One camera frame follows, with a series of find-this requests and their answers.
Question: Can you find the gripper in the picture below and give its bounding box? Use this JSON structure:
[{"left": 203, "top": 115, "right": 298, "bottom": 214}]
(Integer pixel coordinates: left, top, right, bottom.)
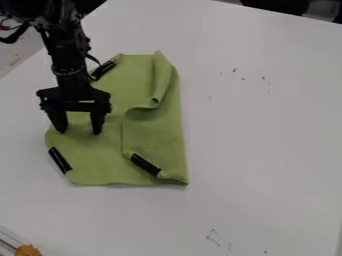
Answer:
[{"left": 34, "top": 68, "right": 113, "bottom": 136}]

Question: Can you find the green cloth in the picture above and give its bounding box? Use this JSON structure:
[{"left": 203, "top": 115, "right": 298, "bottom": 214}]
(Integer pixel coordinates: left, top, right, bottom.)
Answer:
[{"left": 42, "top": 49, "right": 190, "bottom": 187}]

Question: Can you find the orange toy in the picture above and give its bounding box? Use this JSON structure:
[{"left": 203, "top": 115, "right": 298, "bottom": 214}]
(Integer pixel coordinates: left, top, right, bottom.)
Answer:
[{"left": 13, "top": 244, "right": 45, "bottom": 256}]

